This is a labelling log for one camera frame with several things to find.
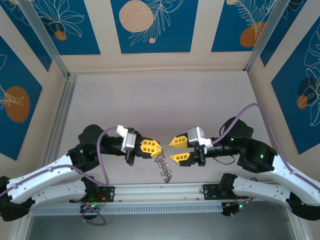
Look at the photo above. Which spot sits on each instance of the aluminium frame post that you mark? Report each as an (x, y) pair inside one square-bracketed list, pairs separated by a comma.
[(265, 32), (42, 37)]

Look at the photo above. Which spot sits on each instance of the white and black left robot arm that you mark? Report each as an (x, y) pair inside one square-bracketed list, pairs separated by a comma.
[(37, 177)]

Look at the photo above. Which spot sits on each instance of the blue floral wall panel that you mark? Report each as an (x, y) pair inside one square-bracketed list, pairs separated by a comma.
[(82, 25), (280, 37), (225, 25), (287, 100), (22, 75), (25, 37), (175, 37)]

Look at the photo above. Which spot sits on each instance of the long aluminium mounting rail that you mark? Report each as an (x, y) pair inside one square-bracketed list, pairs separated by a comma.
[(160, 191)]

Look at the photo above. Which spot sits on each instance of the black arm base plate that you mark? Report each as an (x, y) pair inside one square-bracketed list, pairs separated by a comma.
[(210, 191), (108, 193)]

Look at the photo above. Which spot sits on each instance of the small circuit board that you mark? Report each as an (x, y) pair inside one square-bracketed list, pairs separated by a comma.
[(91, 207), (236, 207)]

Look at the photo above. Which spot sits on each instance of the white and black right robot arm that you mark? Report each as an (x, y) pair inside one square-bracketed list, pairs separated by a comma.
[(262, 187)]

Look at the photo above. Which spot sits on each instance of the aluminium side rail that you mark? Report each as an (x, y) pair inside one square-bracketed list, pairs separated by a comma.
[(66, 100)]

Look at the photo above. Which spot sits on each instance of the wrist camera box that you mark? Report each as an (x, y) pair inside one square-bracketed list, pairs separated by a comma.
[(196, 136), (127, 140)]

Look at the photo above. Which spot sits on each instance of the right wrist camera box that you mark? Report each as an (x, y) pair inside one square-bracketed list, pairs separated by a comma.
[(196, 136)]

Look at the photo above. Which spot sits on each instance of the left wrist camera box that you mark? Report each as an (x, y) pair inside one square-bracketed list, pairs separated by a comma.
[(127, 140)]

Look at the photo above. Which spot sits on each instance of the aluminium frame bar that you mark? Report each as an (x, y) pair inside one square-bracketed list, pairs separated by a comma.
[(21, 230), (293, 227)]

